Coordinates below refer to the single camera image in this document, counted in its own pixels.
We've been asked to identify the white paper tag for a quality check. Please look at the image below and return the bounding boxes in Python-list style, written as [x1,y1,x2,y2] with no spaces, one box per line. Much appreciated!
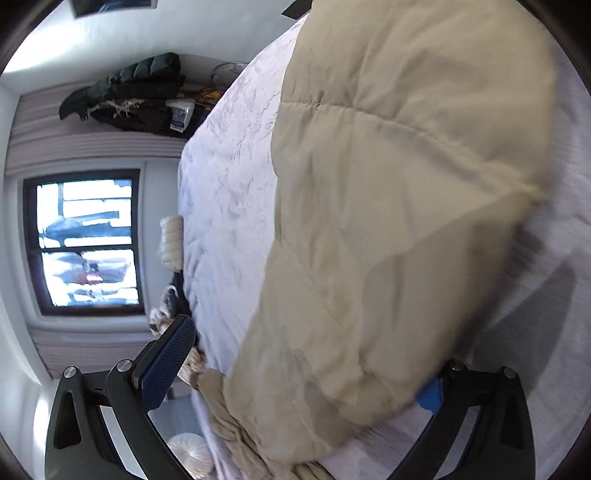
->
[168,99,193,132]

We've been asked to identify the white round pleated pillow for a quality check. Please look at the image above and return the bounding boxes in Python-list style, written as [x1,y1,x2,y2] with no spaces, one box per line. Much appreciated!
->
[167,433,213,478]

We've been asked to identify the lavender bed blanket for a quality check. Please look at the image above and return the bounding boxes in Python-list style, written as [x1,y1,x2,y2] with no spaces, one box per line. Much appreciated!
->
[178,11,591,480]

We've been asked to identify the round wire fan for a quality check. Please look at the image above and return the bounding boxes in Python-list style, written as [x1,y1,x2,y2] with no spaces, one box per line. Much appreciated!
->
[211,62,249,88]

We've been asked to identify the grey pleated curtain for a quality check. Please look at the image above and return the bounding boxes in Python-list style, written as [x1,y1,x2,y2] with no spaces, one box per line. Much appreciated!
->
[28,316,160,386]
[4,90,185,176]

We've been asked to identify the pile of cream plush toys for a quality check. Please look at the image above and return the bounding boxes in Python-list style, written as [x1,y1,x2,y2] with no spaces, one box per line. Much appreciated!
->
[148,284,207,393]

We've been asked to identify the cream puffer garment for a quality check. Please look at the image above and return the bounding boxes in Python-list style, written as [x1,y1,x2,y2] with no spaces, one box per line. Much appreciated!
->
[158,215,185,271]

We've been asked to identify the framed wall picture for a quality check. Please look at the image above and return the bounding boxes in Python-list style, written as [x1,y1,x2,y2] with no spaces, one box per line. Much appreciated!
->
[71,0,158,19]

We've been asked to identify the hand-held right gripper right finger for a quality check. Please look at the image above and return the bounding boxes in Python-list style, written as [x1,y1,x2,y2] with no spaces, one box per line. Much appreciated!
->
[385,359,537,480]

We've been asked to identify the black puffer jacket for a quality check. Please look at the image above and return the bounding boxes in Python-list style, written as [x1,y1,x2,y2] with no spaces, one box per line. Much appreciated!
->
[59,52,197,139]

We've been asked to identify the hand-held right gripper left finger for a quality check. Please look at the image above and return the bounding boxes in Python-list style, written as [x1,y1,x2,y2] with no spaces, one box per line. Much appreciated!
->
[45,314,199,480]

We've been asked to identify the dark framed window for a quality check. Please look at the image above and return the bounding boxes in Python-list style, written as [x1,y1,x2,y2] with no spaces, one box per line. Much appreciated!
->
[23,169,141,317]

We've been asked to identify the beige puffer coat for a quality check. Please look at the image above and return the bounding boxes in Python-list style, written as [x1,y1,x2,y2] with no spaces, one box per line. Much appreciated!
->
[198,0,561,480]

